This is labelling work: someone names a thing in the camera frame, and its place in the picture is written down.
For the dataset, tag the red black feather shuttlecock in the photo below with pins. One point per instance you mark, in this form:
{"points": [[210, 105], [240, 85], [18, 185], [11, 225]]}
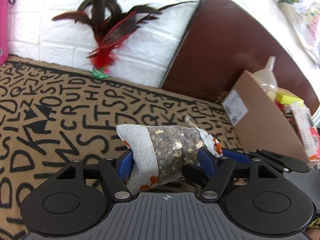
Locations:
{"points": [[102, 57]]}

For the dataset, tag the brown cardboard box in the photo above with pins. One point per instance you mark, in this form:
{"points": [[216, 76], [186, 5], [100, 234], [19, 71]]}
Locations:
{"points": [[262, 120]]}

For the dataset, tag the letter print blanket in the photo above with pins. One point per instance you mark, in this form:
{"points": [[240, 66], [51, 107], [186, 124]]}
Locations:
{"points": [[62, 120]]}

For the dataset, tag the clear plastic funnel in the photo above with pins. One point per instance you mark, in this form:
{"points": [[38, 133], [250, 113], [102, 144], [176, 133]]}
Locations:
{"points": [[267, 80]]}

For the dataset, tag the gauze herb sachet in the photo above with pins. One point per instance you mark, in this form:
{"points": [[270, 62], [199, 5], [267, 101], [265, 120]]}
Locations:
{"points": [[170, 150]]}

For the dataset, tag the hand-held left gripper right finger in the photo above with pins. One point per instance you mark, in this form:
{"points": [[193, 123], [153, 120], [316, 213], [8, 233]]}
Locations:
{"points": [[206, 162]]}

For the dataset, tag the pink thermos bottle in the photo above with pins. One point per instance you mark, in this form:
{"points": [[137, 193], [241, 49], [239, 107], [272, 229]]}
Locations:
{"points": [[3, 30]]}

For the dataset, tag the brown wooden headboard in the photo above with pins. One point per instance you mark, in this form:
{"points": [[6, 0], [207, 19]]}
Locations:
{"points": [[225, 55]]}

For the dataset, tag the small yellow box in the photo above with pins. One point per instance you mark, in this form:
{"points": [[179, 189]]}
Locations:
{"points": [[287, 97]]}

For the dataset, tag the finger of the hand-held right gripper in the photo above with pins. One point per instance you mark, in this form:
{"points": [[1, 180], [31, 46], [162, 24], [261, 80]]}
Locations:
{"points": [[282, 161]]}

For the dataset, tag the floral plastic bag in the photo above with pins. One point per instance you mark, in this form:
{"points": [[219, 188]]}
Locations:
{"points": [[302, 17]]}

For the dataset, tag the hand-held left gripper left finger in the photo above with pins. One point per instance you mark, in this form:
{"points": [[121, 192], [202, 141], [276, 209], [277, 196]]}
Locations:
{"points": [[125, 166]]}

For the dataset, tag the white orange medicine box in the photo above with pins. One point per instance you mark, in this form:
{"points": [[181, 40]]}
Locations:
{"points": [[306, 130]]}

